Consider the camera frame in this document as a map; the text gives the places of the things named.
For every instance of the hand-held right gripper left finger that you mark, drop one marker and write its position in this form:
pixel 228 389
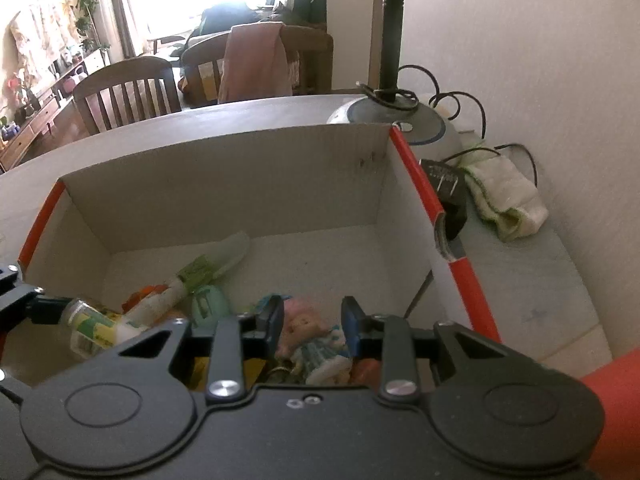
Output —
pixel 274 325

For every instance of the toothpick jar with green lid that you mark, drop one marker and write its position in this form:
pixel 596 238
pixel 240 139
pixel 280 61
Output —
pixel 95 330

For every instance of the red potted flowers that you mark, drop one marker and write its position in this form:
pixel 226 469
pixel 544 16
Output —
pixel 17 90

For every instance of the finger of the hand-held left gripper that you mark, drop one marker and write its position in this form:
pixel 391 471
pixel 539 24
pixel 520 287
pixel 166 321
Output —
pixel 30 305
pixel 10 385

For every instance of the grey window curtain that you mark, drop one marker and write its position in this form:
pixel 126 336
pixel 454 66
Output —
pixel 124 10

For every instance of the red cardboard box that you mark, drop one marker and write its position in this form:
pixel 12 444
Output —
pixel 225 185

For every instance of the teal round case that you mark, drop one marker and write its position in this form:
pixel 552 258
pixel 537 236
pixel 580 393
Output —
pixel 210 302

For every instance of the grey desk lamp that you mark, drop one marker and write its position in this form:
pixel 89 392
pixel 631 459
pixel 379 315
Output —
pixel 392 35

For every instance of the pink cloth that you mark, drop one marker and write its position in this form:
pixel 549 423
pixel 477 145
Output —
pixel 255 60

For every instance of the dark clothes pile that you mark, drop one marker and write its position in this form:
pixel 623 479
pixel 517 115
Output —
pixel 230 17

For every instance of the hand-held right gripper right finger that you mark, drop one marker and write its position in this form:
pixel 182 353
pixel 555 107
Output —
pixel 351 327

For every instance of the white floor air conditioner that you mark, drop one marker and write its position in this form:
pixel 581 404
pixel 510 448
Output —
pixel 100 10

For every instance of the tall green potted plant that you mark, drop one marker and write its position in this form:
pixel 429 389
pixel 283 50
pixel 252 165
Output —
pixel 90 15

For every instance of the wooden dining chair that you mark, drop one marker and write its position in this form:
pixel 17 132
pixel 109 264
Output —
pixel 310 60
pixel 125 95

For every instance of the white and green tube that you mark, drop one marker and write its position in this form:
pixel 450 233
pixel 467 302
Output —
pixel 200 270

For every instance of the black power adapter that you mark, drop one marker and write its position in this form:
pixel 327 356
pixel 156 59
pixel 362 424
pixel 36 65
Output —
pixel 447 195

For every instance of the wooden TV cabinet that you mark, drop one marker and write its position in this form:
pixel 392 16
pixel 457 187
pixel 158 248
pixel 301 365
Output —
pixel 35 125

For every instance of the white cloth with green trim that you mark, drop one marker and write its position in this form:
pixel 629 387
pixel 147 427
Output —
pixel 510 200

